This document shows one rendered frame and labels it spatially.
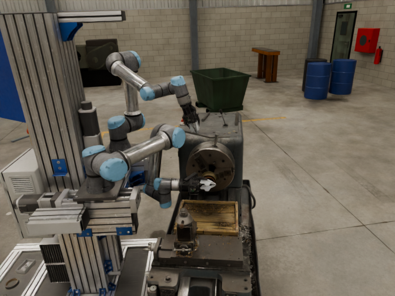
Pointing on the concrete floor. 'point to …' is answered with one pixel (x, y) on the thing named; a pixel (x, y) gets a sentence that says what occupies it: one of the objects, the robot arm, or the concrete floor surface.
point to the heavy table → (267, 64)
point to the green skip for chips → (220, 89)
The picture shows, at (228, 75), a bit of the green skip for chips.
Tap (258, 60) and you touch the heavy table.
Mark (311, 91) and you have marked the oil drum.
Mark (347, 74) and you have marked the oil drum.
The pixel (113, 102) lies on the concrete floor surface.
